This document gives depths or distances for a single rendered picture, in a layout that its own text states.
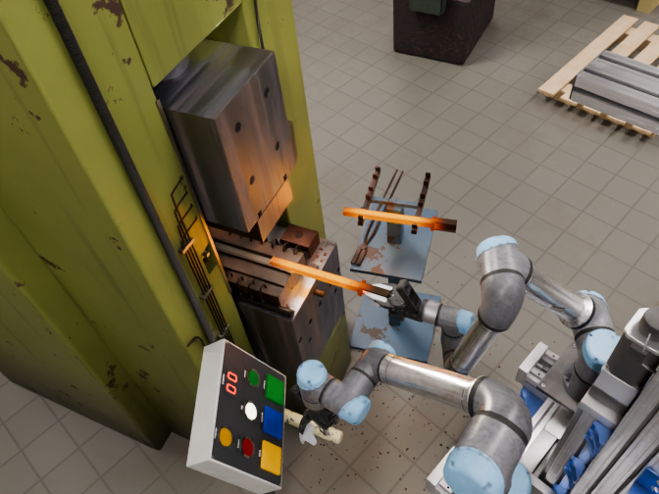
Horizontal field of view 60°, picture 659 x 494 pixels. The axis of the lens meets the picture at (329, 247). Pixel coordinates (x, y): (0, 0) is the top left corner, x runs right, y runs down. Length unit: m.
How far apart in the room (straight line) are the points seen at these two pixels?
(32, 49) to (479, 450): 1.09
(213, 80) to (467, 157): 2.61
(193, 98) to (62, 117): 0.36
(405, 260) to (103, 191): 1.41
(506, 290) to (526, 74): 3.27
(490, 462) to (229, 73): 1.07
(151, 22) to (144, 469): 2.07
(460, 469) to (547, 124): 3.30
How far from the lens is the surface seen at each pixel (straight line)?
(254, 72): 1.51
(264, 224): 1.71
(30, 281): 1.92
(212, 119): 1.39
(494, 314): 1.58
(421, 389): 1.38
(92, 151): 1.31
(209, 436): 1.53
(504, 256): 1.61
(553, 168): 3.91
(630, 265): 3.48
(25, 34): 1.17
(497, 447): 1.20
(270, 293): 1.98
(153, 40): 1.41
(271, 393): 1.73
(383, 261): 2.41
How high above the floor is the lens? 2.56
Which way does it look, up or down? 50 degrees down
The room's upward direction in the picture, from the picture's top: 8 degrees counter-clockwise
